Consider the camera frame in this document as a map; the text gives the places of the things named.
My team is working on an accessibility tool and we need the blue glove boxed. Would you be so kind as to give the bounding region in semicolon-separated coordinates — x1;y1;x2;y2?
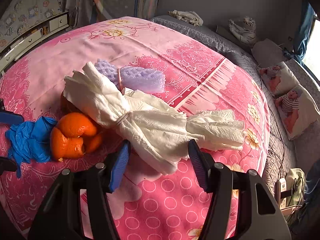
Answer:
5;116;57;178

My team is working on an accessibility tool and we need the white paper towel bundle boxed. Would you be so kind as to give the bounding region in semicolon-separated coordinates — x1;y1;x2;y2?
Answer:
63;62;246;175

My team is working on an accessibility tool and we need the purple foam net bundle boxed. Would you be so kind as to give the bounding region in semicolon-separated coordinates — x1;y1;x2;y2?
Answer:
94;59;165;94

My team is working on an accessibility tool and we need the white power strip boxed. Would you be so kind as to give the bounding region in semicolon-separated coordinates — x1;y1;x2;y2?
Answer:
275;178;287;210

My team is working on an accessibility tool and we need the green cloth bag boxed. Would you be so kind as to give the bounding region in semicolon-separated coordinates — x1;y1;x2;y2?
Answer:
285;168;305;207

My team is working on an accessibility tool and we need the orange peel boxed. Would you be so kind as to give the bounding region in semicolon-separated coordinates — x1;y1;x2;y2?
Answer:
49;93;104;162

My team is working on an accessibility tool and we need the white drawer cabinet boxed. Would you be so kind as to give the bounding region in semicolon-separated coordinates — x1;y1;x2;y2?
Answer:
1;10;69;77

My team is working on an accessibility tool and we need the baby print pillow right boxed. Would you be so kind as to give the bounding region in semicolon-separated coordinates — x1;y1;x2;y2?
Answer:
274;85;319;140

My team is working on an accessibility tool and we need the baby print pillow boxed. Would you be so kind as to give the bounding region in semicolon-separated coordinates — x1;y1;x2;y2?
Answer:
258;61;299;97
274;85;319;140

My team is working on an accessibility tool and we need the grey quilted sofa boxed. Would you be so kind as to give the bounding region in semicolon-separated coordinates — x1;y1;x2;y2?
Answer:
152;15;319;192

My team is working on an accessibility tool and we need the baby print pillow left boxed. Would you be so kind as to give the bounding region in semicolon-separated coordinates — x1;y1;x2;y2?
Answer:
258;61;299;97

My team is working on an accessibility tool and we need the grey cushion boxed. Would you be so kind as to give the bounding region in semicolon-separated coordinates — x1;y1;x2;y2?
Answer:
251;38;287;68

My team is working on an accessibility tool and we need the window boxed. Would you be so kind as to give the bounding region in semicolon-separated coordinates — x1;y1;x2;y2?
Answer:
303;14;320;80

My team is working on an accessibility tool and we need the white tiger plush toy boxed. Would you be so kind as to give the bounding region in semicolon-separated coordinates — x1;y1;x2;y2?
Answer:
228;16;257;47

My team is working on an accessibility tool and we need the blue curtain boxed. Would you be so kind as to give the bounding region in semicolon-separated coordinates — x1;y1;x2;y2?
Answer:
283;0;315;67

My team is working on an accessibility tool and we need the crumpled beige cloth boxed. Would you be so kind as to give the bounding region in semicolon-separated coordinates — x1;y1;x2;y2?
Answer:
168;10;203;27

